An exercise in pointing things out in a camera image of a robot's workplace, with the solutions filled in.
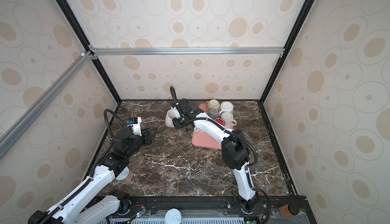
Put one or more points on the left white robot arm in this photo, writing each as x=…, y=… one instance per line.
x=126, y=139

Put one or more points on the white ceramic mug back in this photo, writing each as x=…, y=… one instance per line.
x=226, y=106

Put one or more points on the white ceramic mug front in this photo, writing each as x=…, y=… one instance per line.
x=228, y=118

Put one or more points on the pinkish white ceramic mug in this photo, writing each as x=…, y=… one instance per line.
x=170, y=115

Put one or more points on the black corner frame post right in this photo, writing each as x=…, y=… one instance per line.
x=307, y=5

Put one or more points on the aluminium crossbar left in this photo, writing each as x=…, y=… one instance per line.
x=27, y=119

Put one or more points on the red ceramic mug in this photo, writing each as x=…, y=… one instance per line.
x=220, y=121

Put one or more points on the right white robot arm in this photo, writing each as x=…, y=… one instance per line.
x=237, y=153

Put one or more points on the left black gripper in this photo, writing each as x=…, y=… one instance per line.
x=148, y=137

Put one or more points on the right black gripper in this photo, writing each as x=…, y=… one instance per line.
x=176, y=125

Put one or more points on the black corner frame post left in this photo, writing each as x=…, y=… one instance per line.
x=79, y=31

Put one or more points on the light grey ceramic mug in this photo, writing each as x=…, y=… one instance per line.
x=213, y=113

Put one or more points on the brown tape roll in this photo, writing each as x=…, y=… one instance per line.
x=125, y=176

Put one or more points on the black corner frame post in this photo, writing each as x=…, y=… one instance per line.
x=307, y=5
x=79, y=31

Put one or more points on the aluminium crossbar back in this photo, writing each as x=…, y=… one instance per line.
x=187, y=51

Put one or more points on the pink plastic tray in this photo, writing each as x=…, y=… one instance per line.
x=208, y=133

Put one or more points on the white round can lid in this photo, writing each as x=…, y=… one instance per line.
x=173, y=216

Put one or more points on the beige ceramic mug back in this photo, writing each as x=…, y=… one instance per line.
x=213, y=104

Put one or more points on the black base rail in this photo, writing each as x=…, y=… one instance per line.
x=216, y=210

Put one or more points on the aluminium crossbar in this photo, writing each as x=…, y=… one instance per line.
x=27, y=119
x=187, y=51

